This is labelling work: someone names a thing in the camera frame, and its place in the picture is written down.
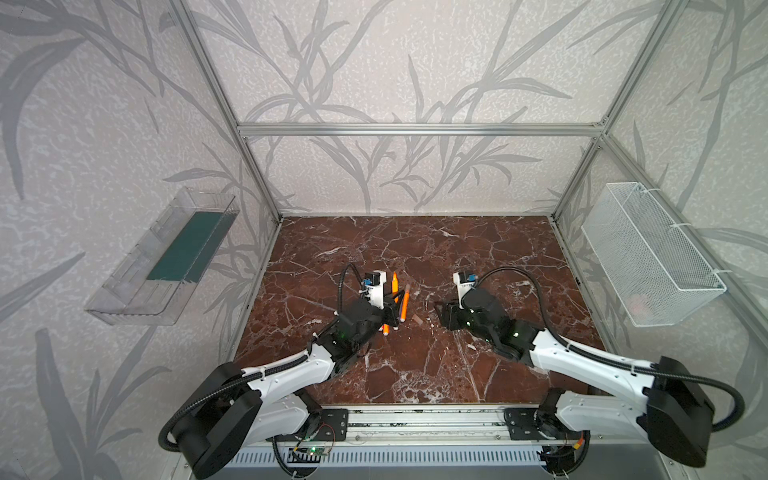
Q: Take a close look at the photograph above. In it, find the orange marker diagonal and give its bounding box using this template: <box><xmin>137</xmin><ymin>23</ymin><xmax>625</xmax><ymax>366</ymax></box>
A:
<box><xmin>391</xmin><ymin>272</ymin><xmax>399</xmax><ymax>303</ymax></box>

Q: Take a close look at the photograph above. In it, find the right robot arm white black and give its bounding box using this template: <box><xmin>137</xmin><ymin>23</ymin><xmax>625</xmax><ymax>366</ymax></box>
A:
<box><xmin>435</xmin><ymin>287</ymin><xmax>746</xmax><ymax>468</ymax></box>

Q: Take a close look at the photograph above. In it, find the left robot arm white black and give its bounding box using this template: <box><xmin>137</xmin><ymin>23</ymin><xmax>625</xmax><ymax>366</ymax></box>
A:
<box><xmin>158</xmin><ymin>291</ymin><xmax>404</xmax><ymax>479</ymax></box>

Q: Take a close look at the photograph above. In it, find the green circuit board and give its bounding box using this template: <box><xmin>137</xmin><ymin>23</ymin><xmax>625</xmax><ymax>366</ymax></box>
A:
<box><xmin>291</xmin><ymin>446</ymin><xmax>333</xmax><ymax>462</ymax></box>

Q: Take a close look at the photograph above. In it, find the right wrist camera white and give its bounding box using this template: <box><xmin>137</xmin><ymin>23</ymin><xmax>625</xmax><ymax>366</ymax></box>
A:
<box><xmin>453</xmin><ymin>272</ymin><xmax>478</xmax><ymax>301</ymax></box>

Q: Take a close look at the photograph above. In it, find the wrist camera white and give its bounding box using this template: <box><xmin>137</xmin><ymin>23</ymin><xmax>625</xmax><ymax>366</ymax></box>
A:
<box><xmin>453</xmin><ymin>272</ymin><xmax>478</xmax><ymax>301</ymax></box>
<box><xmin>362</xmin><ymin>270</ymin><xmax>387</xmax><ymax>309</ymax></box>

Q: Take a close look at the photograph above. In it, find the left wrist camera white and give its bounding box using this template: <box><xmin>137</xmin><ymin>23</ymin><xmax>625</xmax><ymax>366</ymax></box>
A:
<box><xmin>362</xmin><ymin>270</ymin><xmax>387</xmax><ymax>309</ymax></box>

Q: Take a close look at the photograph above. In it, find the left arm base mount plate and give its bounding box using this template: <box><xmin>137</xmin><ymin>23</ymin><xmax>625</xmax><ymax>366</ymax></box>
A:
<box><xmin>294</xmin><ymin>408</ymin><xmax>349</xmax><ymax>442</ymax></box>

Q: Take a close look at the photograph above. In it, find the aluminium front rail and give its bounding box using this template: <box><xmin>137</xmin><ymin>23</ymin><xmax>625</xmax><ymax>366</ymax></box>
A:
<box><xmin>173</xmin><ymin>404</ymin><xmax>679</xmax><ymax>448</ymax></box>

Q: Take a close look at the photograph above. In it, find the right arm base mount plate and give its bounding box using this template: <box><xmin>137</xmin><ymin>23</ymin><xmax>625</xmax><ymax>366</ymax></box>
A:
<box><xmin>503</xmin><ymin>406</ymin><xmax>589</xmax><ymax>444</ymax></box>

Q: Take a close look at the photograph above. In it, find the white wire mesh basket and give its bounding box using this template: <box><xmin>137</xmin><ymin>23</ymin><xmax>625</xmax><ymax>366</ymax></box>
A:
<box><xmin>582</xmin><ymin>182</ymin><xmax>727</xmax><ymax>328</ymax></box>

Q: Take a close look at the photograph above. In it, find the clear plastic wall tray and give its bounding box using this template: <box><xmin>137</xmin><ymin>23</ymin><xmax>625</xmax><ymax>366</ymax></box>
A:
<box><xmin>85</xmin><ymin>187</ymin><xmax>240</xmax><ymax>326</ymax></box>

